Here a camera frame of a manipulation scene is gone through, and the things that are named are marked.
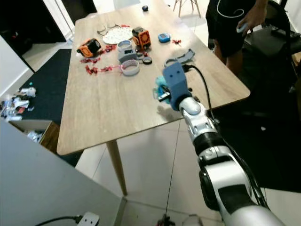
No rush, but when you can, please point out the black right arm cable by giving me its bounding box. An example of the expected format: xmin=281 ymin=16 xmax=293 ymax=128
xmin=186 ymin=65 xmax=264 ymax=208

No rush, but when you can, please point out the wooden box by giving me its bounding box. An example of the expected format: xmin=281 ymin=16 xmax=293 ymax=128
xmin=12 ymin=119 xmax=62 ymax=151

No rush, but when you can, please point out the grey printed bracket part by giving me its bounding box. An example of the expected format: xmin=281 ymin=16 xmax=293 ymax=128
xmin=165 ymin=48 xmax=196 ymax=69

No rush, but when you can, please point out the pale blue small object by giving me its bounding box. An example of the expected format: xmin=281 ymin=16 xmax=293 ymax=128
xmin=237 ymin=21 xmax=250 ymax=34

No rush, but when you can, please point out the small white tape roll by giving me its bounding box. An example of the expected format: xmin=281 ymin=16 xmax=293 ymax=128
xmin=118 ymin=40 xmax=133 ymax=52

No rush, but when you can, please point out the grey white box device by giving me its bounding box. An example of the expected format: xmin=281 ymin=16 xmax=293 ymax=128
xmin=119 ymin=48 xmax=139 ymax=64

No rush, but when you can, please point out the large white tape roll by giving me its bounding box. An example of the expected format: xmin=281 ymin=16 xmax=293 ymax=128
xmin=121 ymin=60 xmax=141 ymax=77

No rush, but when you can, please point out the thin black cord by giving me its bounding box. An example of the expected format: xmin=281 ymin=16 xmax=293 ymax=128
xmin=165 ymin=120 xmax=180 ymax=219

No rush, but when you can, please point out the wooden chair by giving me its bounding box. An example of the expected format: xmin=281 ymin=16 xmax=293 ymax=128
xmin=173 ymin=0 xmax=202 ymax=18

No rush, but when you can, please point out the black office chair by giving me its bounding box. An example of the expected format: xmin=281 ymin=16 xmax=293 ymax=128
xmin=245 ymin=0 xmax=301 ymax=95

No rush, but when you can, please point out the orange black device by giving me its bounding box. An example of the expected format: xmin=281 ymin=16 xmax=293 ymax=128
xmin=132 ymin=26 xmax=151 ymax=49
xmin=78 ymin=38 xmax=102 ymax=58

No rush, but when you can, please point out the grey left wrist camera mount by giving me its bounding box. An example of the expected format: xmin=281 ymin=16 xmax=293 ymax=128
xmin=78 ymin=212 xmax=100 ymax=226

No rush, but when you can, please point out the white patterned plate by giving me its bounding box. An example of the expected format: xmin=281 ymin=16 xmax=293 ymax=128
xmin=103 ymin=26 xmax=134 ymax=45

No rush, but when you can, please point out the dark blue rug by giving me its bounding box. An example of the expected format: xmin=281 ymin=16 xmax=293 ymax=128
xmin=181 ymin=85 xmax=301 ymax=194
xmin=24 ymin=48 xmax=80 ymax=95

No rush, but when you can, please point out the wooden table leg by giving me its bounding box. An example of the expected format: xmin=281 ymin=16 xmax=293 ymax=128
xmin=106 ymin=139 xmax=128 ymax=196

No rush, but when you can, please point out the person in black clothes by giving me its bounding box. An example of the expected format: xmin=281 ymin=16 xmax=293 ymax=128
xmin=206 ymin=0 xmax=271 ymax=64

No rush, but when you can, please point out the thin black wire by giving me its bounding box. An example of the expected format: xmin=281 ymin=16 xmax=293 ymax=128
xmin=96 ymin=24 xmax=119 ymax=36

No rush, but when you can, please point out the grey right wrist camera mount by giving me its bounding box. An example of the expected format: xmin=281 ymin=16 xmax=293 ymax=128
xmin=162 ymin=60 xmax=192 ymax=111

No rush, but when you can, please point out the small blue device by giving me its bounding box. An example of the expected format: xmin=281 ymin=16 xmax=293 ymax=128
xmin=158 ymin=33 xmax=171 ymax=44

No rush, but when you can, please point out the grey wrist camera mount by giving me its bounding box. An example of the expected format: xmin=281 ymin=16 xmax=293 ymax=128
xmin=78 ymin=212 xmax=100 ymax=226
xmin=162 ymin=60 xmax=192 ymax=111

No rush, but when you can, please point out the teal plush keychain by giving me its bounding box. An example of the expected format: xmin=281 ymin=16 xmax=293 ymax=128
xmin=153 ymin=75 xmax=170 ymax=100

